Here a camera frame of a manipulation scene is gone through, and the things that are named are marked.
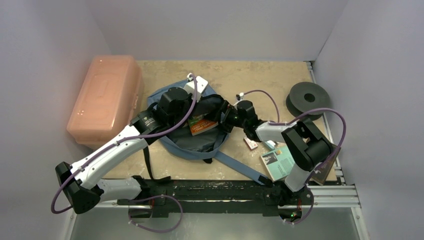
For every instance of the aluminium frame rails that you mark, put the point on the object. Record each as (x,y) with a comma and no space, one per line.
(336,208)

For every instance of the black filament spool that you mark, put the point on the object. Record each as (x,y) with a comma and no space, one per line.
(305,96)

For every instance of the pink plastic storage box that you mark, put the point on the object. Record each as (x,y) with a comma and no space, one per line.
(107,100)

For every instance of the teal paperback book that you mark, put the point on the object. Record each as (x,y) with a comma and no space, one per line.
(278,162)

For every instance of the orange treehouse book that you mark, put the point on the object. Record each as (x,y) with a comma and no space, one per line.
(199,126)

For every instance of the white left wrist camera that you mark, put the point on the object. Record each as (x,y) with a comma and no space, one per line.
(195,85)

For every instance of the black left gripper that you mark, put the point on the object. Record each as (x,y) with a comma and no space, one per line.
(196,105)

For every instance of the teal white stapler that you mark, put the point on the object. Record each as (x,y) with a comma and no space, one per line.
(271,145)

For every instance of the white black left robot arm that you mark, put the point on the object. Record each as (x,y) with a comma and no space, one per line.
(82,185)

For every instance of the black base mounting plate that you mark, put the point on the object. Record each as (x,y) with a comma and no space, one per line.
(218,197)

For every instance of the small red white card box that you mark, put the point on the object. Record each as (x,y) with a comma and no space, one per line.
(250,143)

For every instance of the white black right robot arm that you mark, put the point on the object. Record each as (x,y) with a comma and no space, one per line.
(306,143)

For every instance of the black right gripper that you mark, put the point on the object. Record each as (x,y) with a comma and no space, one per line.
(230,117)

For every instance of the dark brown book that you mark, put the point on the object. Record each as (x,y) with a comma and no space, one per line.
(326,173)

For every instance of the blue grey backpack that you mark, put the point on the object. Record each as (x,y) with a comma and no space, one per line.
(205,146)

